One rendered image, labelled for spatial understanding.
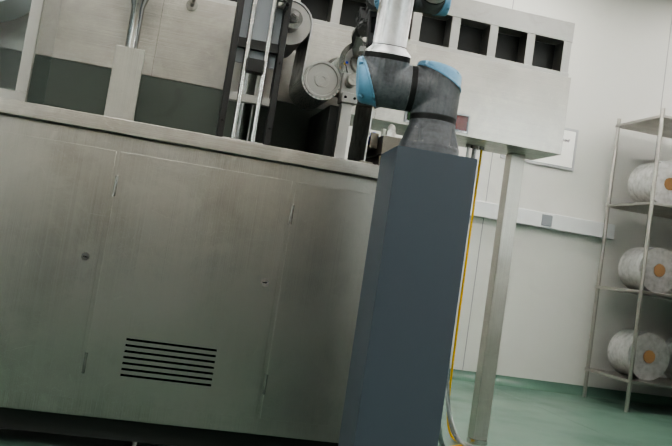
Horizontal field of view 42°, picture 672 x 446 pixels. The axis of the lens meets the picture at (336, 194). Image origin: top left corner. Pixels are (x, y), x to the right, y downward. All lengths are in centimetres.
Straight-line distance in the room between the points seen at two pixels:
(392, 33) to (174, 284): 90
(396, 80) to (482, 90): 121
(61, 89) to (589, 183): 399
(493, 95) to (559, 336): 300
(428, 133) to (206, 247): 72
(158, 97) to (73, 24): 37
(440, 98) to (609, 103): 419
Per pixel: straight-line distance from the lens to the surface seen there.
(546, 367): 610
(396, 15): 221
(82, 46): 314
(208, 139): 247
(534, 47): 358
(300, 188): 253
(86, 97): 311
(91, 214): 248
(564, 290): 611
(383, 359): 211
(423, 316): 212
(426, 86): 220
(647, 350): 589
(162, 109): 310
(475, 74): 337
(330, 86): 286
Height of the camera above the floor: 59
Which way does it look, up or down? 5 degrees up
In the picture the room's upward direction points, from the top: 9 degrees clockwise
